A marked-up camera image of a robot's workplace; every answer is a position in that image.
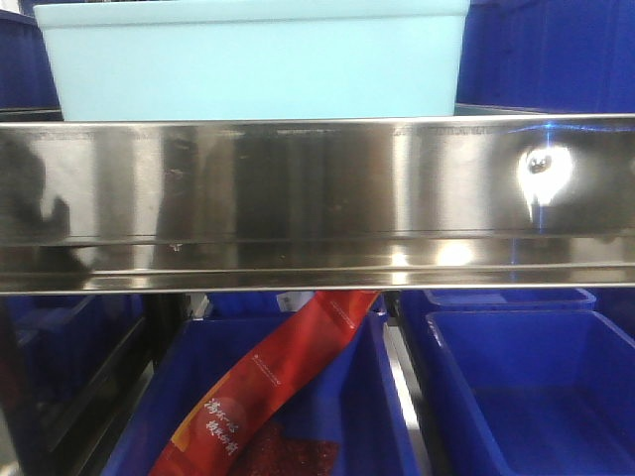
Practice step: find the dark blue bin rear right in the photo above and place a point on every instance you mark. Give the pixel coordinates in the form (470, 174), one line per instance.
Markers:
(510, 299)

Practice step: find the light blue plastic bin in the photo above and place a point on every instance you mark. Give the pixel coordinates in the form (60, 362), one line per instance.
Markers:
(244, 60)

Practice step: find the dark blue bin lower left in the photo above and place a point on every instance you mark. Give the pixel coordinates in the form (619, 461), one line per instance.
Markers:
(64, 339)

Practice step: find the red snack package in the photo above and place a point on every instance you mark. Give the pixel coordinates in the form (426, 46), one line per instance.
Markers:
(221, 424)

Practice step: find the empty dark blue bin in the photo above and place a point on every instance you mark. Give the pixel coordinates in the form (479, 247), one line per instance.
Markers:
(533, 393)

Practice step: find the dark blue bin with snack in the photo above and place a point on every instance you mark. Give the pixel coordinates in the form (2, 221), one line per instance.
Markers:
(353, 402)

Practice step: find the stainless steel shelf rail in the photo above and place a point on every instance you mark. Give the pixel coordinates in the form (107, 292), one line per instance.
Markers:
(457, 202)

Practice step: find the dark blue bin upper right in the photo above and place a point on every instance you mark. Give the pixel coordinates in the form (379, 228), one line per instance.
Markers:
(556, 56)

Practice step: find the dark blue bin upper left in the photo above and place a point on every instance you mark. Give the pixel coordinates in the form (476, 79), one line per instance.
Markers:
(26, 77)

